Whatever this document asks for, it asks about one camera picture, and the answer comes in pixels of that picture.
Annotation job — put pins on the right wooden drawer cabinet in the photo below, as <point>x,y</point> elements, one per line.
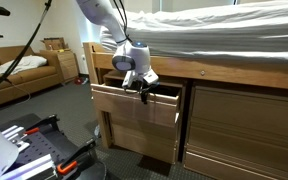
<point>237,132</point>

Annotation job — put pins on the left wooden drawer cabinet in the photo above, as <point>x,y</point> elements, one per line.
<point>146,138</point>

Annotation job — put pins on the black orange clamp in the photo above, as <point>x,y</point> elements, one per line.
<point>50,120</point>
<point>80,160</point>

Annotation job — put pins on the wooden nightstand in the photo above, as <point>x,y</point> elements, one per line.
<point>67,62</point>

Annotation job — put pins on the black orange clamp rear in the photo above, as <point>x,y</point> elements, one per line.
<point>50,120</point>

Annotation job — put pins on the white pillow on sofa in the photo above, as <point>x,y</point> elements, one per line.
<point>26,63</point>

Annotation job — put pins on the wooden drawer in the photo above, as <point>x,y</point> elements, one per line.
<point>161,106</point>

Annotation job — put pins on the white striped mattress bedding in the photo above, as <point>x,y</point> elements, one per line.
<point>252,30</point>

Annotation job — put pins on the wall power outlet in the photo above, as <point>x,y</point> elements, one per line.
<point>83,57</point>

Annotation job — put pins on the wooden drawer cabinet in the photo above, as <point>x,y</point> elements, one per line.
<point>237,132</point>
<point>146,138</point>

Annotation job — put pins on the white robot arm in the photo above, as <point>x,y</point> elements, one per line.
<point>131,57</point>

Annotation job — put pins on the cardboard box on nightstand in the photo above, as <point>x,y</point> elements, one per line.
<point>54,43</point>

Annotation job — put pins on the aluminium rail on base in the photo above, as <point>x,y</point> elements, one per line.
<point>40,169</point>

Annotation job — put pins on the red object on floor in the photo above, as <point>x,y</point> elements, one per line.
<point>78,80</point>

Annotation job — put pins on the black orange clamp front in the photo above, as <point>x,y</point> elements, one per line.
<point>80,160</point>

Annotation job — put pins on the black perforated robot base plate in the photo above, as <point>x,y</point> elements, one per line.
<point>49,141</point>

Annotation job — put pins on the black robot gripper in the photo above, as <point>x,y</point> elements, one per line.
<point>139,87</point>

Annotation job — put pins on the wooden bed frame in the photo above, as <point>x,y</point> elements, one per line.
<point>272,74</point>

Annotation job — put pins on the brown sofa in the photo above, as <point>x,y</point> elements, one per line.
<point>30,81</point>

